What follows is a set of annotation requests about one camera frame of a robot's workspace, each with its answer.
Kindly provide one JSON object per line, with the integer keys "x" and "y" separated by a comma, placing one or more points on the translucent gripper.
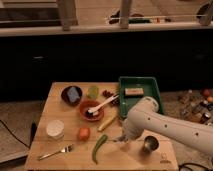
{"x": 126, "y": 137}

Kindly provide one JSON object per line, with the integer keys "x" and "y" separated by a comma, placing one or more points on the blue-grey towel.
{"x": 115, "y": 140}

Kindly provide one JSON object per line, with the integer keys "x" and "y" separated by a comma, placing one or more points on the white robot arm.
{"x": 144, "y": 116}

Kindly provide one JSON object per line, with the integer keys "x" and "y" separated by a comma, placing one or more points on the metal cup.
{"x": 151, "y": 144}

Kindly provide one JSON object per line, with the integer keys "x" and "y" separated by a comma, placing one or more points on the green plastic cup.
{"x": 93, "y": 92}

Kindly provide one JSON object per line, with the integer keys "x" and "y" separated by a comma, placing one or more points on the white lidded cup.
{"x": 55, "y": 129}

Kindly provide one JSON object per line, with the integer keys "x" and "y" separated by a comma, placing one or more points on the yellow corn stick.
{"x": 106, "y": 123}

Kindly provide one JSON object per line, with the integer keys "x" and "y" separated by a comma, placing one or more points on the green chili pepper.
{"x": 98, "y": 144}

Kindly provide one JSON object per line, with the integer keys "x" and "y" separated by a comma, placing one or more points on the tan sponge block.
{"x": 133, "y": 92}

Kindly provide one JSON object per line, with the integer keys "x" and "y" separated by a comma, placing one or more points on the orange tomato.
{"x": 83, "y": 134}

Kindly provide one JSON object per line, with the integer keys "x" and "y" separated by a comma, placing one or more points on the brown dried fruit pile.
{"x": 107, "y": 94}

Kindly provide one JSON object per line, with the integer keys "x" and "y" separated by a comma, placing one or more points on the orange bowl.
{"x": 83, "y": 108}

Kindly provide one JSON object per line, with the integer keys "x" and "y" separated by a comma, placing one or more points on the green plastic tray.
{"x": 147, "y": 84}

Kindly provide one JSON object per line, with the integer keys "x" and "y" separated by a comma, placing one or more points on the silver fork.
{"x": 66, "y": 149}

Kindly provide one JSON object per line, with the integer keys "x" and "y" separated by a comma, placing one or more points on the blue sponge in bowl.
{"x": 73, "y": 94}

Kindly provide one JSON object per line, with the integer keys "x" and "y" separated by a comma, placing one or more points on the dark bowl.
{"x": 65, "y": 98}

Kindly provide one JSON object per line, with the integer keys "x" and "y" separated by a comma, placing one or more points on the spice bottle rack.
{"x": 197, "y": 108}

